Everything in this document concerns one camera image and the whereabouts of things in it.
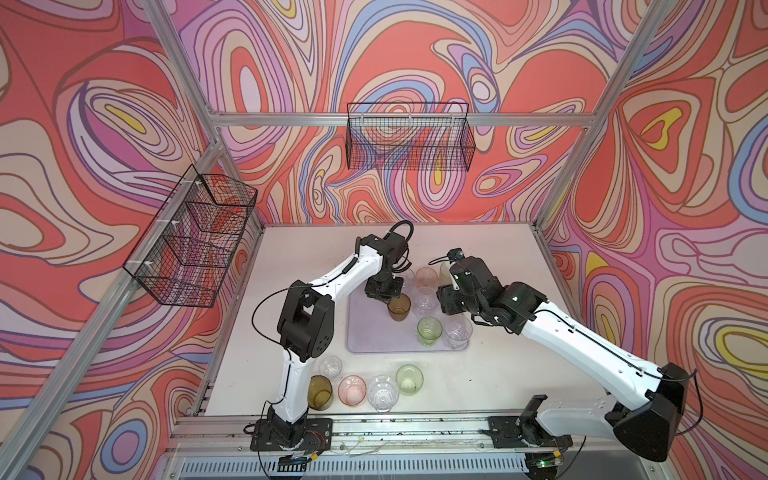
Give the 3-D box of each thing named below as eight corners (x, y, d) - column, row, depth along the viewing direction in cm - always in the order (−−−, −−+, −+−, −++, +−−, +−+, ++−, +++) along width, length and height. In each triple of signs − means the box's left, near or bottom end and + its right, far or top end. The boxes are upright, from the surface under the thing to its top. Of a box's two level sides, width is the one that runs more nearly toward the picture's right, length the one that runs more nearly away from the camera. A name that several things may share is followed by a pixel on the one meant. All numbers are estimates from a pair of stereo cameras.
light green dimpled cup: (395, 395, 81) (396, 387, 75) (395, 373, 85) (395, 364, 79) (421, 395, 81) (424, 387, 75) (420, 373, 85) (422, 364, 79)
